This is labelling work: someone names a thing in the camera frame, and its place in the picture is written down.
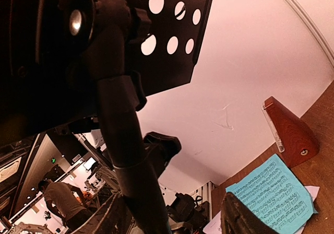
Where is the black perforated music stand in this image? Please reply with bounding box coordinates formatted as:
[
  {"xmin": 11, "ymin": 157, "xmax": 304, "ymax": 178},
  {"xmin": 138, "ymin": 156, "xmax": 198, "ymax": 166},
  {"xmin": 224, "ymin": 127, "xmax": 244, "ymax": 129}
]
[{"xmin": 1, "ymin": 0, "xmax": 213, "ymax": 233}]

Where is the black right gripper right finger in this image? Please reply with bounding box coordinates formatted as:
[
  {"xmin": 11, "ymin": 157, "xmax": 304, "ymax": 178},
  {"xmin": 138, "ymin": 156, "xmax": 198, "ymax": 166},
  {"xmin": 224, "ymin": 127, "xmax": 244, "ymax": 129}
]
[{"xmin": 221, "ymin": 192, "xmax": 277, "ymax": 234}]

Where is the right aluminium frame post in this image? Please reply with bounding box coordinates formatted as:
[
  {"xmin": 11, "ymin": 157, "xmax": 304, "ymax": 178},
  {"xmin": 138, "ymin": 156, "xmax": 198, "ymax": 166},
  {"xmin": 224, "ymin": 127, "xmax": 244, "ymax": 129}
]
[{"xmin": 283, "ymin": 0, "xmax": 333, "ymax": 68}]

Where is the blue sheet music page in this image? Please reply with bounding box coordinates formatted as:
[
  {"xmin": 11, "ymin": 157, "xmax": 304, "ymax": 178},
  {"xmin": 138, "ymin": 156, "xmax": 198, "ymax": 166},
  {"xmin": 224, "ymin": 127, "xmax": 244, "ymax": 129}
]
[{"xmin": 226, "ymin": 154, "xmax": 317, "ymax": 233}]

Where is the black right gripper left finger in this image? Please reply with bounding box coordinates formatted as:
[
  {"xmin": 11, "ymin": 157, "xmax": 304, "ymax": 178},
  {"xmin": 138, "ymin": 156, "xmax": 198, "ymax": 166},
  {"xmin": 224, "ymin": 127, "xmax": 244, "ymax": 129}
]
[{"xmin": 73, "ymin": 192, "xmax": 134, "ymax": 234}]

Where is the brown wooden metronome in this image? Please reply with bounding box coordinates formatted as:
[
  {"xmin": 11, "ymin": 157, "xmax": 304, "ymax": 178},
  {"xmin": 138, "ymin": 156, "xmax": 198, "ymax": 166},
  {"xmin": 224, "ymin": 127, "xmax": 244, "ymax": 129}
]
[{"xmin": 262, "ymin": 96, "xmax": 320, "ymax": 168}]

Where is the person in grey shirt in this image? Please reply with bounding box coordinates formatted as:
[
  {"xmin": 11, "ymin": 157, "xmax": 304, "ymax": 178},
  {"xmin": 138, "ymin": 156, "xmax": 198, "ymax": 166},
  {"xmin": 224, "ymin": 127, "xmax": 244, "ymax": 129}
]
[{"xmin": 38, "ymin": 180, "xmax": 93, "ymax": 231}]

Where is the white sheet music page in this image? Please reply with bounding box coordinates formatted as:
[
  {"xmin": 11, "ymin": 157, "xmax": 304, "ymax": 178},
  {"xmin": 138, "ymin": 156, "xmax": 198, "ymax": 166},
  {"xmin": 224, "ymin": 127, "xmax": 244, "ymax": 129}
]
[{"xmin": 202, "ymin": 184, "xmax": 320, "ymax": 234}]

